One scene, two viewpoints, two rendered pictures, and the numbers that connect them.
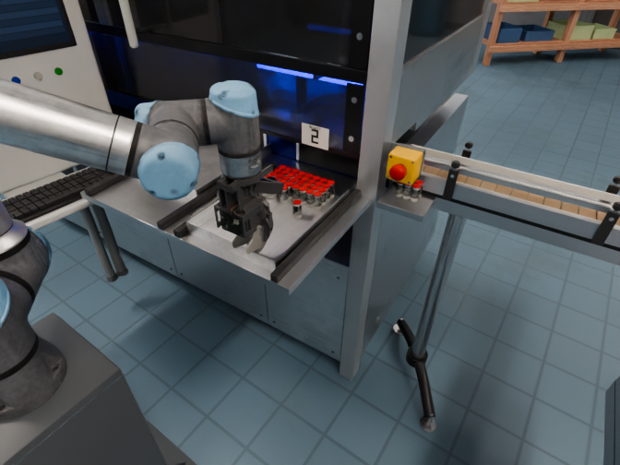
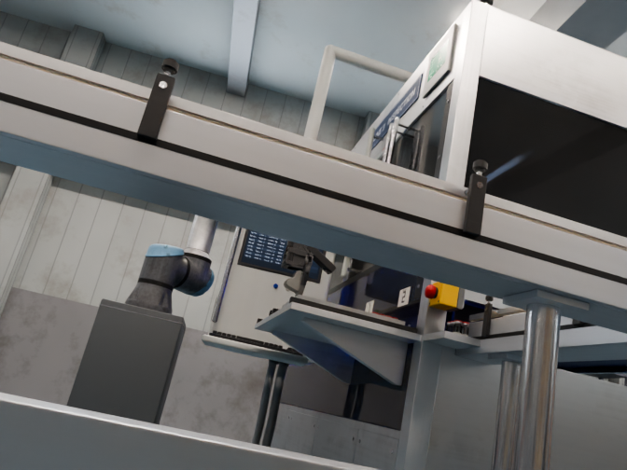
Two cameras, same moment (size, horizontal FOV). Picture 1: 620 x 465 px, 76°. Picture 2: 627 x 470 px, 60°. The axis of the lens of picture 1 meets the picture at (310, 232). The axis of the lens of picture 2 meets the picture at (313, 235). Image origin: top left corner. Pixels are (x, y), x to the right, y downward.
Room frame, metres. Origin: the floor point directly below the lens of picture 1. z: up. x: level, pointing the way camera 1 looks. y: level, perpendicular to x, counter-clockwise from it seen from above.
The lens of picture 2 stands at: (-0.44, -1.11, 0.61)
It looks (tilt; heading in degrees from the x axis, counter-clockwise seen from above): 17 degrees up; 48
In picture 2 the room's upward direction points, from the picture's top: 12 degrees clockwise
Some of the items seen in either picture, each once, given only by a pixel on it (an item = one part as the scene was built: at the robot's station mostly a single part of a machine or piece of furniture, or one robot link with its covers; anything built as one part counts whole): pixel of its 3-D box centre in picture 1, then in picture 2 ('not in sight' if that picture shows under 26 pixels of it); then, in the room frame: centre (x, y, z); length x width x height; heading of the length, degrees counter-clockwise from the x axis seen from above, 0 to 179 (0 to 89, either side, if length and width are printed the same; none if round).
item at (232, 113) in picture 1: (233, 118); not in sight; (0.65, 0.13, 1.21); 0.09 x 0.08 x 0.11; 103
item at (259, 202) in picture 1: (242, 199); (299, 252); (0.64, 0.13, 1.06); 0.09 x 0.08 x 0.12; 149
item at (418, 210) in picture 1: (408, 199); (455, 341); (0.93, -0.27, 0.87); 0.14 x 0.13 x 0.02; 149
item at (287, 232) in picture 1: (273, 209); (340, 318); (0.83, 0.09, 0.90); 0.34 x 0.26 x 0.04; 148
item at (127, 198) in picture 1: (233, 192); (335, 334); (0.96, 0.22, 0.87); 0.70 x 0.48 x 0.02; 59
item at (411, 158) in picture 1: (405, 164); (446, 296); (0.90, -0.24, 1.00); 0.08 x 0.07 x 0.07; 149
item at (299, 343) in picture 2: not in sight; (311, 357); (1.08, 0.44, 0.80); 0.34 x 0.03 x 0.13; 149
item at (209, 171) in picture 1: (205, 159); not in sight; (1.11, 0.33, 0.90); 0.34 x 0.26 x 0.04; 149
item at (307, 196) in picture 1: (292, 192); not in sight; (0.91, 0.05, 0.91); 0.18 x 0.02 x 0.05; 58
